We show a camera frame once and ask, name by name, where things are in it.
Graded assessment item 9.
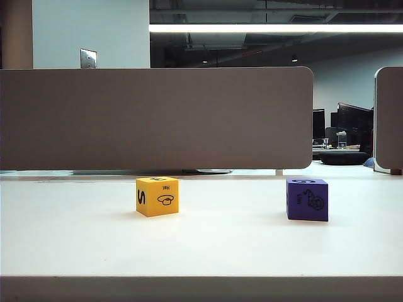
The large black computer monitor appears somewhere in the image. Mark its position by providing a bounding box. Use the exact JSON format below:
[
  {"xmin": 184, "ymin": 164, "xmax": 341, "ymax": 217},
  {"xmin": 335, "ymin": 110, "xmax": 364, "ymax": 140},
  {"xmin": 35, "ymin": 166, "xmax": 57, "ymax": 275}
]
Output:
[{"xmin": 337, "ymin": 102, "xmax": 374, "ymax": 148}]

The yellow letter block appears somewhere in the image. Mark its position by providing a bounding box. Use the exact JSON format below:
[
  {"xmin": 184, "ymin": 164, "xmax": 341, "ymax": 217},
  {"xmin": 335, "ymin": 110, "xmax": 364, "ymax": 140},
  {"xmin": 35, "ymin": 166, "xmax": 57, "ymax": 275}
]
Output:
[{"xmin": 135, "ymin": 176, "xmax": 180, "ymax": 218}]

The purple letter block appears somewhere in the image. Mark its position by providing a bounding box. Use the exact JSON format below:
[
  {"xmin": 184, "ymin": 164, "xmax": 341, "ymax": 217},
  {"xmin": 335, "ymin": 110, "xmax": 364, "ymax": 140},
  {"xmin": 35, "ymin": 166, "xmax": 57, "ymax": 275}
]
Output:
[{"xmin": 285, "ymin": 177, "xmax": 329, "ymax": 223}]

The metal wall switch plate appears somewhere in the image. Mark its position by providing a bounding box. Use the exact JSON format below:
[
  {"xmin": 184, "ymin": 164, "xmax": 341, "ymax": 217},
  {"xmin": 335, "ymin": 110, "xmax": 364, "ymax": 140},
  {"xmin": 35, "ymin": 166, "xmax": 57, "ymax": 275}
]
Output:
[{"xmin": 79, "ymin": 48, "xmax": 98, "ymax": 69}]

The narrow grey desk divider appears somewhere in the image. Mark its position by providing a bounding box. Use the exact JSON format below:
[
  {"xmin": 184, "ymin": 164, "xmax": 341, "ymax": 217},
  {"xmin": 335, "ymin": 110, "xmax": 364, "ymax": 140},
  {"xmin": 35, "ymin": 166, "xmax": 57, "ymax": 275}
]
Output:
[{"xmin": 373, "ymin": 65, "xmax": 403, "ymax": 174}]

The wide grey desk divider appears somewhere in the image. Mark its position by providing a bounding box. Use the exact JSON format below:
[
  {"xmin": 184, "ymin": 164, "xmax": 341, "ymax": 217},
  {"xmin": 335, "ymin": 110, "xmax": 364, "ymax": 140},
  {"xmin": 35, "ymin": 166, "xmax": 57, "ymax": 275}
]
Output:
[{"xmin": 0, "ymin": 65, "xmax": 315, "ymax": 171}]

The long ceiling light strip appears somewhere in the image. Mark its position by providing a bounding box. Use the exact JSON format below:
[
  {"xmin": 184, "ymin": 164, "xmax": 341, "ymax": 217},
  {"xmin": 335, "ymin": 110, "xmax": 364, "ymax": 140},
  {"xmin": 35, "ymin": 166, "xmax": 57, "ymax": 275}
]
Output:
[{"xmin": 149, "ymin": 24, "xmax": 403, "ymax": 33}]

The small black computer monitor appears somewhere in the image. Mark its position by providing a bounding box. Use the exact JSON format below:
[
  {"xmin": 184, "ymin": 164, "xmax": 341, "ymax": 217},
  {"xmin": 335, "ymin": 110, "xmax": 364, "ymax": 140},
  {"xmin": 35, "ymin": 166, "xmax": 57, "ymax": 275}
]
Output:
[{"xmin": 312, "ymin": 108, "xmax": 326, "ymax": 140}]

